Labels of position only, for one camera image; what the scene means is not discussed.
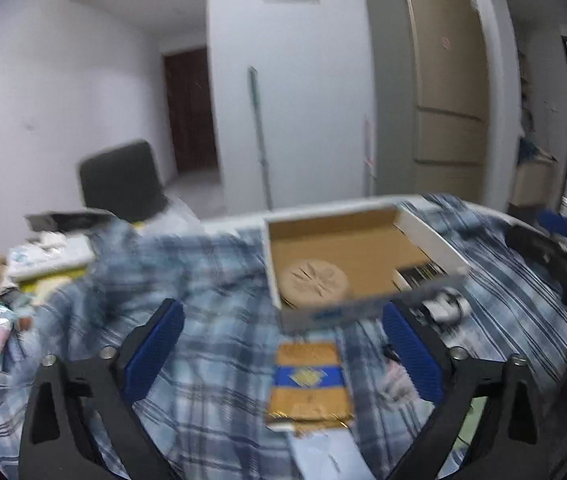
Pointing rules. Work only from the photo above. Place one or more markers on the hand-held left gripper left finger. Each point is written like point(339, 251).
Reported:
point(156, 345)

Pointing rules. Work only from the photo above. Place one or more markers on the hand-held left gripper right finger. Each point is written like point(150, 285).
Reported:
point(408, 350)

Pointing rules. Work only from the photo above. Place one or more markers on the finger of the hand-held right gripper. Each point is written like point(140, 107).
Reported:
point(558, 222)
point(538, 245)

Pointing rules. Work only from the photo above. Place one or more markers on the white charger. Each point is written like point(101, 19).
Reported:
point(446, 305)

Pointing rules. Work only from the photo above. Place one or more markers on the black packet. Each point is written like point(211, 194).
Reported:
point(418, 275)

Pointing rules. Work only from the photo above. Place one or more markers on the gold and blue packet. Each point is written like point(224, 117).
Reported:
point(308, 385)

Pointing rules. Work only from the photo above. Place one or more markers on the cardboard box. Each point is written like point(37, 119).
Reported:
point(343, 255)

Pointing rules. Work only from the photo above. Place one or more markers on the round tan pouch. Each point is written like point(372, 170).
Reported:
point(313, 282)

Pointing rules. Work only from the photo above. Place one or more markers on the brown storage box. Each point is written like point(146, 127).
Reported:
point(533, 182)

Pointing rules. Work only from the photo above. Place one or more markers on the blue plaid blanket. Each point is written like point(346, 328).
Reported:
point(223, 285)

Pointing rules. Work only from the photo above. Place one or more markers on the yellow packet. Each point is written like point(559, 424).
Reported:
point(53, 285)

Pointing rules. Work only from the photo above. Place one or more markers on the white paper sheet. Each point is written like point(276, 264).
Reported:
point(323, 455)

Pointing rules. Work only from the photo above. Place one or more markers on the white tissue pack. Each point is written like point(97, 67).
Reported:
point(48, 255)

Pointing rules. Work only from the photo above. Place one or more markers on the black flat case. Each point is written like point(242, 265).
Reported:
point(68, 220)

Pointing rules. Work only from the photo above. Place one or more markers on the black chair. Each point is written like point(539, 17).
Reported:
point(121, 180)

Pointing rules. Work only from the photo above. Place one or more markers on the beige refrigerator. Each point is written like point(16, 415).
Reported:
point(443, 85)

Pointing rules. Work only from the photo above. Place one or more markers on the dark brown door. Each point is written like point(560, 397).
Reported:
point(191, 110)

